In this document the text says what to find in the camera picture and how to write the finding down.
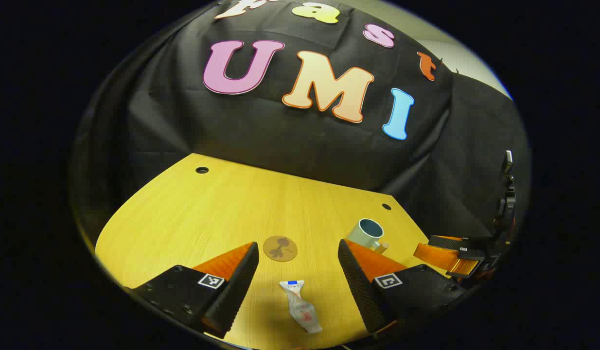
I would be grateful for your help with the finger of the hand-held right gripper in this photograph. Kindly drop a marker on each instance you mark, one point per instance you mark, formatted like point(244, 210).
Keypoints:
point(441, 257)
point(450, 243)

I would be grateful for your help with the black backdrop cloth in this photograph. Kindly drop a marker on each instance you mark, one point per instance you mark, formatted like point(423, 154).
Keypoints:
point(280, 136)

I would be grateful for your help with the wooden desktop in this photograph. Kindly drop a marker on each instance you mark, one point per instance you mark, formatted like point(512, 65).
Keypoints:
point(207, 214)

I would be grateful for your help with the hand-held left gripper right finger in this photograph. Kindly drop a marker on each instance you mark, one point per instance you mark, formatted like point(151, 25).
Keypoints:
point(361, 287)

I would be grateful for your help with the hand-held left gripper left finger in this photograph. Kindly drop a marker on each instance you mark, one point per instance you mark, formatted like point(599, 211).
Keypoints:
point(232, 291)

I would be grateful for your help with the round brown coaster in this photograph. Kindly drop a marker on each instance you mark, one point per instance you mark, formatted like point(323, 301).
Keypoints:
point(280, 249)

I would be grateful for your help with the white toothpaste tube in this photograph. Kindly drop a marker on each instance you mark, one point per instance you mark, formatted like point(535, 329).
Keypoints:
point(302, 308)

